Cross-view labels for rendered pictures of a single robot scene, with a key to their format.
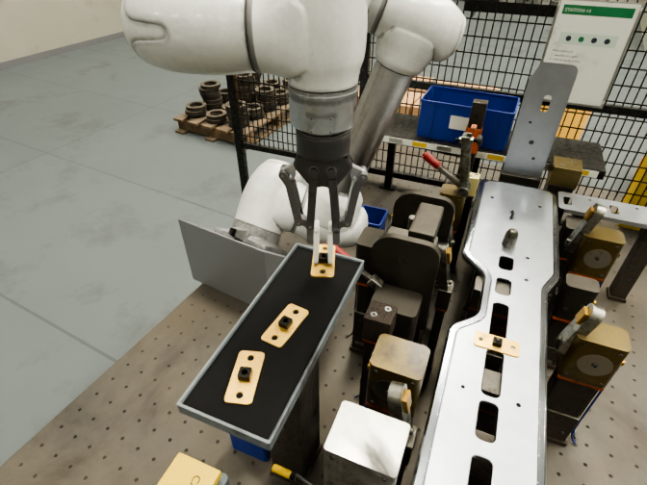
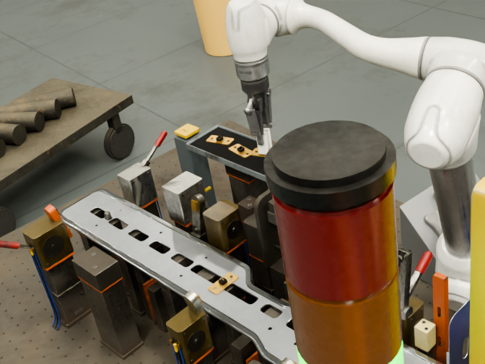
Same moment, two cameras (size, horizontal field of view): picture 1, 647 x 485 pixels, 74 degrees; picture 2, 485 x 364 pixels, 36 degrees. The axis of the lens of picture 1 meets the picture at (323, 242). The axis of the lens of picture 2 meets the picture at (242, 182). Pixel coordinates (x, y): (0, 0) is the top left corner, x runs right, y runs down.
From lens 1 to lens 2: 2.22 m
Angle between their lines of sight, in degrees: 89
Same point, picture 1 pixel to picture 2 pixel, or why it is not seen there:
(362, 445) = (180, 180)
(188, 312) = not seen: hidden behind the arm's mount
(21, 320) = not seen: outside the picture
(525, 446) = (160, 268)
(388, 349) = (227, 206)
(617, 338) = (177, 323)
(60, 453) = not seen: hidden behind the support
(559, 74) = (461, 318)
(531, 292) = (255, 325)
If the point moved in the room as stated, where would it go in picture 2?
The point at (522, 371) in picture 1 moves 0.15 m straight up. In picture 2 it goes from (198, 287) to (186, 242)
